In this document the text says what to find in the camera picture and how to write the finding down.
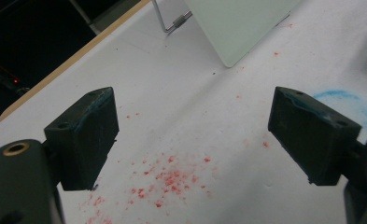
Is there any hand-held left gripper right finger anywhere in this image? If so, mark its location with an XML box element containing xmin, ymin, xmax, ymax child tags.
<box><xmin>267</xmin><ymin>86</ymin><xmax>363</xmax><ymax>187</ymax></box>

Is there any metal board stand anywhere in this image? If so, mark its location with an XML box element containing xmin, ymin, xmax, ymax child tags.
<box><xmin>150</xmin><ymin>0</ymin><xmax>193</xmax><ymax>34</ymax></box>

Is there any pale green glass board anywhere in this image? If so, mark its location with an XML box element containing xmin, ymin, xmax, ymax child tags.
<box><xmin>184</xmin><ymin>0</ymin><xmax>301</xmax><ymax>69</ymax></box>

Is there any dark desk with grey frame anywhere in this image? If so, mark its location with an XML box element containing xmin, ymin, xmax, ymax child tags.
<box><xmin>68</xmin><ymin>0</ymin><xmax>142</xmax><ymax>35</ymax></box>

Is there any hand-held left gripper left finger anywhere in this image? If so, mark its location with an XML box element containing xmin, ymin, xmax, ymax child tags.
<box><xmin>43</xmin><ymin>86</ymin><xmax>120</xmax><ymax>191</ymax></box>

